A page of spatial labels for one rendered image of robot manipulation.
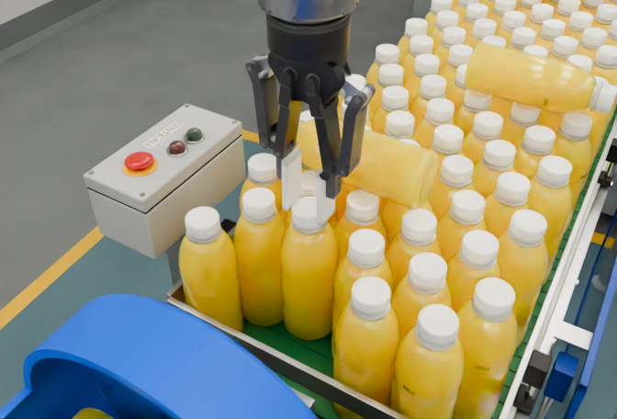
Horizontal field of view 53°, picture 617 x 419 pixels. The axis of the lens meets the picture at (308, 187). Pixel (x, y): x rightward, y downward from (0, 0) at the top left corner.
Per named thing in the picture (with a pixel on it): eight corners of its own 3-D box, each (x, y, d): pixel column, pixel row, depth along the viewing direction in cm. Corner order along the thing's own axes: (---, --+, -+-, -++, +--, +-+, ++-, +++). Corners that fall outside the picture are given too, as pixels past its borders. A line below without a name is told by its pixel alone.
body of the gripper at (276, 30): (244, 11, 54) (251, 104, 60) (328, 33, 51) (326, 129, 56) (291, -16, 59) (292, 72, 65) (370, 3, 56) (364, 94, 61)
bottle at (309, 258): (294, 350, 78) (290, 244, 67) (275, 309, 84) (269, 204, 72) (345, 334, 80) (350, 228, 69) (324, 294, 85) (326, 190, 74)
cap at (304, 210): (298, 232, 68) (298, 220, 67) (286, 210, 71) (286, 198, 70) (331, 223, 69) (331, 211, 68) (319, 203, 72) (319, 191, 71)
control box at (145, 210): (98, 233, 83) (81, 172, 76) (194, 158, 96) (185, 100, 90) (155, 261, 79) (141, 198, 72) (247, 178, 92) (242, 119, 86)
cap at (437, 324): (431, 307, 62) (433, 295, 61) (465, 329, 60) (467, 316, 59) (408, 330, 60) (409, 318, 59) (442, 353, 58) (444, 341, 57)
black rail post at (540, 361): (512, 406, 74) (527, 366, 69) (519, 387, 76) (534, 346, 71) (531, 414, 73) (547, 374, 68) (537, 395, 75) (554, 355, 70)
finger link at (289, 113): (294, 75, 57) (281, 69, 58) (277, 164, 65) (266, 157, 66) (316, 59, 60) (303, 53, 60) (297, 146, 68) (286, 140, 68)
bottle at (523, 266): (460, 337, 82) (485, 233, 70) (482, 303, 86) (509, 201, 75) (511, 364, 79) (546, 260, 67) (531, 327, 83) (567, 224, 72)
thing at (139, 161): (119, 168, 77) (117, 161, 77) (139, 154, 80) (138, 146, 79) (140, 177, 76) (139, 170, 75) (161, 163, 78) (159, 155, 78)
